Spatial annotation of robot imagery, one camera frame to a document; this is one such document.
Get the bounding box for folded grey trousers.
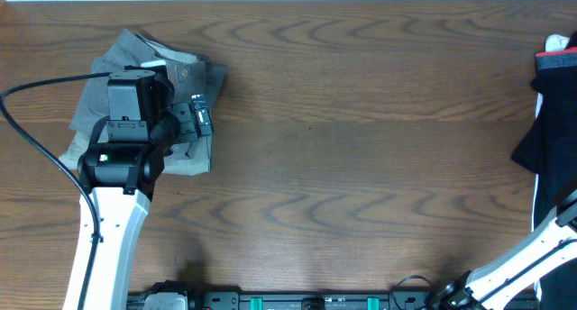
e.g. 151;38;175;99
59;30;227;176

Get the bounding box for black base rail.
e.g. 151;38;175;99
125;281;429;310

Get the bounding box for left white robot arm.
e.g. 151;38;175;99
64;65;203;309

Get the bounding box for black garment pile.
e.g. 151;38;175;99
510;30;577;310

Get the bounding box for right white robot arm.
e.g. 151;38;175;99
426;180;576;310

